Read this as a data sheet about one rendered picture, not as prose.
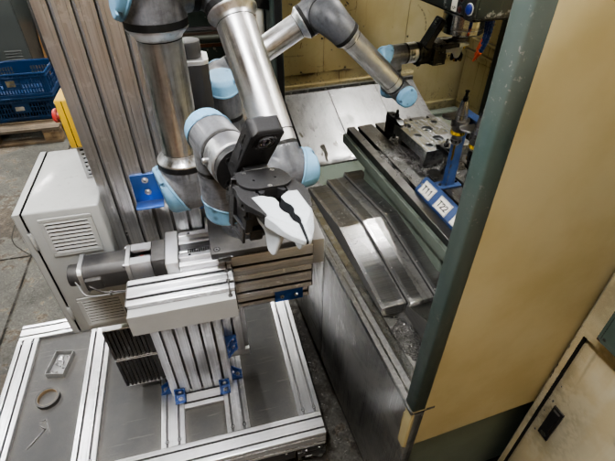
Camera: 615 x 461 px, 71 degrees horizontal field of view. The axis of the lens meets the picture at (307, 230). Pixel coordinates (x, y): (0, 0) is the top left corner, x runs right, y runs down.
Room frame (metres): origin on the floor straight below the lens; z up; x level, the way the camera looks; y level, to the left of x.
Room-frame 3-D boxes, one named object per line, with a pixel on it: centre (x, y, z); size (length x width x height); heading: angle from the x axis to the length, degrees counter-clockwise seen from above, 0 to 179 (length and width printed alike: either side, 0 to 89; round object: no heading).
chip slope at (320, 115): (2.41, -0.38, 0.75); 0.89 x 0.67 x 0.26; 108
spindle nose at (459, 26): (1.78, -0.59, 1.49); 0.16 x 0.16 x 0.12
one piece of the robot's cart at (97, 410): (1.07, 0.64, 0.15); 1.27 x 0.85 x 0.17; 104
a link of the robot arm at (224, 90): (1.42, 0.28, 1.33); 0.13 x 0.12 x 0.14; 13
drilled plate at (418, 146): (1.81, -0.57, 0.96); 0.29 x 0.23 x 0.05; 18
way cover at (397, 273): (1.47, -0.27, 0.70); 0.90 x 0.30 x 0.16; 18
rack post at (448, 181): (1.52, -0.58, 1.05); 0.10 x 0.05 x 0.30; 108
